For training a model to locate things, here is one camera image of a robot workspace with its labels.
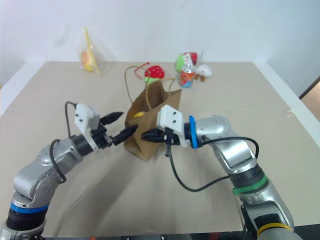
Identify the red strawberry plush toy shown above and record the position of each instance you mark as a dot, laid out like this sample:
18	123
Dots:
157	72

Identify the red white plush toy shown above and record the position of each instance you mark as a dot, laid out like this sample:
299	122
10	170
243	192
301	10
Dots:
192	57

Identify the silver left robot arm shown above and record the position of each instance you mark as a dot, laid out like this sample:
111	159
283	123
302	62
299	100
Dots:
37	175

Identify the green plush toy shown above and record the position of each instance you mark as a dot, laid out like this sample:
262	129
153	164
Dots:
180	62

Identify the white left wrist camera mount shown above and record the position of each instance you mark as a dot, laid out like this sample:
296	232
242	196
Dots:
83	117

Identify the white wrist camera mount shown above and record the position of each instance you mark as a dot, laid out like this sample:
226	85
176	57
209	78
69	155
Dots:
83	117
171	117

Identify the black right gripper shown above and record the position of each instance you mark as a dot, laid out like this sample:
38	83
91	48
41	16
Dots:
171	138

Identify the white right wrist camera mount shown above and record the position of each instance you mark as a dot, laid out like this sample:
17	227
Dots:
171	117

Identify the clear plastic bag with toy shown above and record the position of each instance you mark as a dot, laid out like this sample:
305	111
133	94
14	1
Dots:
88	58

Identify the yellow object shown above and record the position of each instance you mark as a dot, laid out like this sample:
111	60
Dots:
139	115

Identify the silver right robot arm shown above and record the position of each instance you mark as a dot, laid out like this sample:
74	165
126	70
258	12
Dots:
235	155

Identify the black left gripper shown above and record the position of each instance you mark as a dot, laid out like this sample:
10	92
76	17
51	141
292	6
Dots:
101	138

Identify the brown paper bag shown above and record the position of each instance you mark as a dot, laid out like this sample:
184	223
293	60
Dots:
152	120

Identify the printed drink can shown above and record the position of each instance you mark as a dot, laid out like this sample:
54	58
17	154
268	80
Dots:
187	76

